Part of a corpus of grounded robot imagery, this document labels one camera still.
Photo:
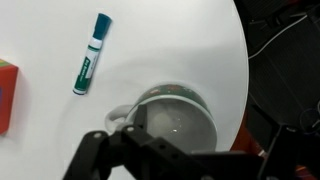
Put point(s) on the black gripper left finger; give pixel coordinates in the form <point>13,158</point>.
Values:
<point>113,156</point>

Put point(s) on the green whiteboard marker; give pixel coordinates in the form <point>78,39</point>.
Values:
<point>89,60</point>

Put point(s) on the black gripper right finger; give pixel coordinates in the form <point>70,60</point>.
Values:
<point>286,156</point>

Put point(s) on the multicoloured striped box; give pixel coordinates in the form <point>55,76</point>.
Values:
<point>7,96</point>

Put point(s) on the white mug with green band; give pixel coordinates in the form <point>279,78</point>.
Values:
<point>180,123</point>

